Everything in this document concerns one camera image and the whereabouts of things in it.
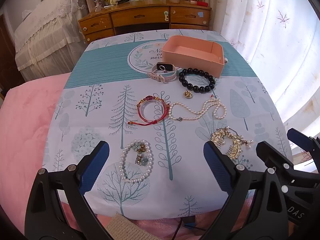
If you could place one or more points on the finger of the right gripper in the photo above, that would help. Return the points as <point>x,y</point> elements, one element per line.
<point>285,171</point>
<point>308,144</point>

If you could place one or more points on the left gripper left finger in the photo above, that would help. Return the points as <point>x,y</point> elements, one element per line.
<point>45,218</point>

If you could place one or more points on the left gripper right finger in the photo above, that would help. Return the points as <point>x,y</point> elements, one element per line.
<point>267,217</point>

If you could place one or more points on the gold hair comb ornament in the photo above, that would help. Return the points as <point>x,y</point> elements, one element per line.
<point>223,135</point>

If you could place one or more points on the pink strap smartwatch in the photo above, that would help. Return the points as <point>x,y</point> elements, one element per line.
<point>163,72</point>

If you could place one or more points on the pink blanket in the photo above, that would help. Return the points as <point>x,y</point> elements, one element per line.
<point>26,114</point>

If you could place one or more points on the small gold pendant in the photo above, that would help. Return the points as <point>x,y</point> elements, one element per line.
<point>188,94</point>

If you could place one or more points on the white floral curtain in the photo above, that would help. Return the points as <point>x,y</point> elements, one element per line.
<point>279,39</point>

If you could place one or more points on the pink open drawer box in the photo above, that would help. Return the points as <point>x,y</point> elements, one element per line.
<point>188,52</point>

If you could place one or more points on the tree print tablecloth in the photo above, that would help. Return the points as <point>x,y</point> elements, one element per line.
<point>156,167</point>

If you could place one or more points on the white lace covered furniture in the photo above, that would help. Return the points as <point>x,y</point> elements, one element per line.
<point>49,40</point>

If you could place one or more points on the red box on desk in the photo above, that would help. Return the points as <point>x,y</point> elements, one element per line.
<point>200,3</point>

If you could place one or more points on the wooden desk with drawers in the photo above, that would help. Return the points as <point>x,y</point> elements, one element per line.
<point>144,15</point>

